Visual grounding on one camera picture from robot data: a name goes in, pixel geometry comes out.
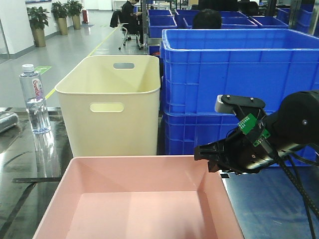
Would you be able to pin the person head dark hair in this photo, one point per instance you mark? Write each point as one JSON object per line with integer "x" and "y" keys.
{"x": 207, "y": 19}

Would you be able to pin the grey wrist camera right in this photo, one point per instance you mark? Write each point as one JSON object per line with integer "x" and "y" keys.
{"x": 227, "y": 103}

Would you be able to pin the green circuit board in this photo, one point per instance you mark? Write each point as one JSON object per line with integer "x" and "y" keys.
{"x": 254, "y": 129}

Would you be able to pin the cream plastic bin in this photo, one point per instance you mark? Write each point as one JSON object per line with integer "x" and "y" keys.
{"x": 110, "y": 105}

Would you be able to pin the large blue crate right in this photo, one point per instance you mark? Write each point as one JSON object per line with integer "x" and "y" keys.
{"x": 266, "y": 63}

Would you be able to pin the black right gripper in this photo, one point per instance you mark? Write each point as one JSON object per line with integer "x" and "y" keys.
{"x": 239, "y": 153}

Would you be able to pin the lower blue crate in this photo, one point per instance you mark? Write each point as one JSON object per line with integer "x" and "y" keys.
{"x": 180, "y": 133}

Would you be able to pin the potted plant gold pot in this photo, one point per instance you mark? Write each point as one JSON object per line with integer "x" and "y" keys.
{"x": 38, "y": 19}

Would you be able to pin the seated person in black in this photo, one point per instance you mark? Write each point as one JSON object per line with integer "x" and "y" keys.
{"x": 130, "y": 21}

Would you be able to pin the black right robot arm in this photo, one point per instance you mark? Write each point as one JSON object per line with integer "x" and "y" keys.
{"x": 292, "y": 127}

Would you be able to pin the pink plastic bin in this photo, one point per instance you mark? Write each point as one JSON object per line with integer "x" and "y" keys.
{"x": 139, "y": 197}

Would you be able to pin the clear water bottle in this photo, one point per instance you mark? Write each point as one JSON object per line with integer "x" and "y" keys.
{"x": 35, "y": 102}

